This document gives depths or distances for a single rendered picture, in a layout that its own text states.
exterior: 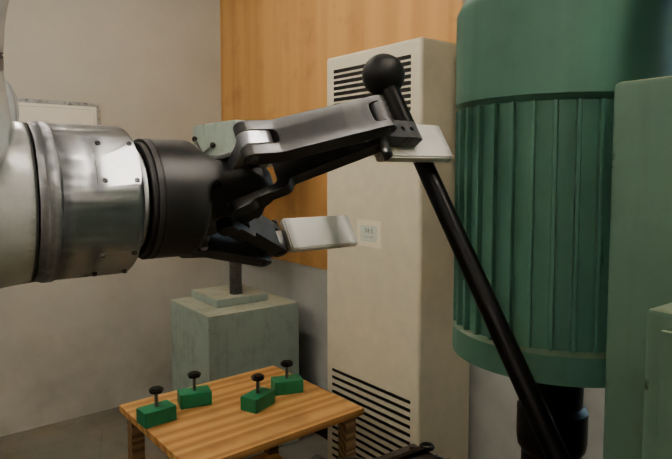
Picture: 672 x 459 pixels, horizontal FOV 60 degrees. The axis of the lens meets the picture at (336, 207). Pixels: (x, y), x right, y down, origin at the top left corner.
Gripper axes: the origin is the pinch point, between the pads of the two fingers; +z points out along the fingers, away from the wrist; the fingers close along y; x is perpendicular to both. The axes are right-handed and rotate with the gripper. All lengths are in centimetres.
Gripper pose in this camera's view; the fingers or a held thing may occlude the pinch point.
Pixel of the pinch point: (382, 191)
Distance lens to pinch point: 47.9
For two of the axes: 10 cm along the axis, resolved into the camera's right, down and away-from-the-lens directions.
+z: 8.1, -0.4, 5.8
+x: -3.2, -8.6, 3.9
